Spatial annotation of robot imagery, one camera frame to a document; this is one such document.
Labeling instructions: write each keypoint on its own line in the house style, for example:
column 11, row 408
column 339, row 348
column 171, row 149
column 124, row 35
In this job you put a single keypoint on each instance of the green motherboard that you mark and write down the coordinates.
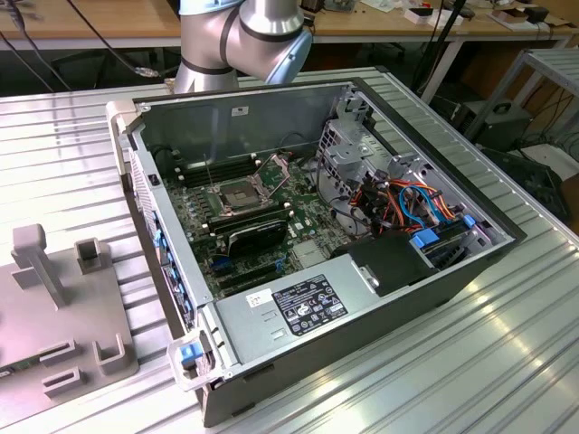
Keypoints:
column 307, row 212

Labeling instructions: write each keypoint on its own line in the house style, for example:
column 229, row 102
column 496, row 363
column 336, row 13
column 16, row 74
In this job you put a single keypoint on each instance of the black RAM slot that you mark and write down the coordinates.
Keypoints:
column 221, row 227
column 221, row 223
column 217, row 173
column 221, row 230
column 221, row 219
column 217, row 161
column 217, row 165
column 217, row 169

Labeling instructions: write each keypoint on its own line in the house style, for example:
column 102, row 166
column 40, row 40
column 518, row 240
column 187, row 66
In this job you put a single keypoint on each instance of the blue disk carrier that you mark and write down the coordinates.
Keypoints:
column 425, row 238

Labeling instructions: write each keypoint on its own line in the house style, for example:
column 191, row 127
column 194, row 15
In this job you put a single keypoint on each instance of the wooden desk white frame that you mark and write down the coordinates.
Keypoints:
column 68, row 27
column 384, row 29

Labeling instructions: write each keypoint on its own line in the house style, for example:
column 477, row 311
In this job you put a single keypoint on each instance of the blue expansion slot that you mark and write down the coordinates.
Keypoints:
column 220, row 263

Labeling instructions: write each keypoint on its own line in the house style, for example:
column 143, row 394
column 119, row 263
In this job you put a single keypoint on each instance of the black plastic cover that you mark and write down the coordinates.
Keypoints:
column 389, row 262

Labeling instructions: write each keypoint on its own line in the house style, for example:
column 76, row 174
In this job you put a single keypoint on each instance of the black floor object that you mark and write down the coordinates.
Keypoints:
column 534, row 181

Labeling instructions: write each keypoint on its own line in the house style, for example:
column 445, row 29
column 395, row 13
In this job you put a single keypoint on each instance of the CPU socket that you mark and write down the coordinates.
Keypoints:
column 237, row 196

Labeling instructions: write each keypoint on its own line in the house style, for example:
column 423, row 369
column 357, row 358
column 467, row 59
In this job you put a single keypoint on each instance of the thin metal locking lever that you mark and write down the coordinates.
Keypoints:
column 210, row 169

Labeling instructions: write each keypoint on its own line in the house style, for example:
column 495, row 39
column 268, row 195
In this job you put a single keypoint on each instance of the black expansion slot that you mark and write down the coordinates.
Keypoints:
column 249, row 276

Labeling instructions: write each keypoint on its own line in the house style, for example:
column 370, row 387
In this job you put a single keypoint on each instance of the white box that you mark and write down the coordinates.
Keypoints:
column 420, row 16

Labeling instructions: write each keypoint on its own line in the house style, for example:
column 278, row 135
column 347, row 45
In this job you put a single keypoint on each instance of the silver power supply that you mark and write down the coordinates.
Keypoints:
column 253, row 325

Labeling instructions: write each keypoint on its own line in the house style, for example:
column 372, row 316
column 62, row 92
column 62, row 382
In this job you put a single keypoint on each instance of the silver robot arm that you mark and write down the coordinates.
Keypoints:
column 267, row 22

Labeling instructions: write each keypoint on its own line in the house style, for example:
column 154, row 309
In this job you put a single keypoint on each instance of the small blue latch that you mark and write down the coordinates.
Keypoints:
column 468, row 222

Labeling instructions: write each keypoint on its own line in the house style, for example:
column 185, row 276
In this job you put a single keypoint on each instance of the silver drive cage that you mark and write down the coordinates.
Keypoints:
column 344, row 156

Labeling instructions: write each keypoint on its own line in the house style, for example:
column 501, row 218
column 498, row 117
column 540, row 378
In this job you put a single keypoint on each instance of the grey parts rack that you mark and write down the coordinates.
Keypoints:
column 40, row 316

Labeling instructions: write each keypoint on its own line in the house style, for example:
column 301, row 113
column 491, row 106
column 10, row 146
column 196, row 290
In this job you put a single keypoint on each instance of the open black PC case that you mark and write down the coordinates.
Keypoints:
column 280, row 113

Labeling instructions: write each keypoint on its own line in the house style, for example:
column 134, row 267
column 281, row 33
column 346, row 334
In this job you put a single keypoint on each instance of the blue bezel latch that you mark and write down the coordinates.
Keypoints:
column 190, row 353

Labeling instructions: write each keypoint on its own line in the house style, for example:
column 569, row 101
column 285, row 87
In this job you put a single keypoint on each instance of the metal slat side table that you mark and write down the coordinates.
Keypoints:
column 556, row 68

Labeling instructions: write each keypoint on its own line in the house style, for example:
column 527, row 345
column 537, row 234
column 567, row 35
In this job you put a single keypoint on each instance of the green circuit board part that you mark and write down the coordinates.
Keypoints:
column 18, row 367

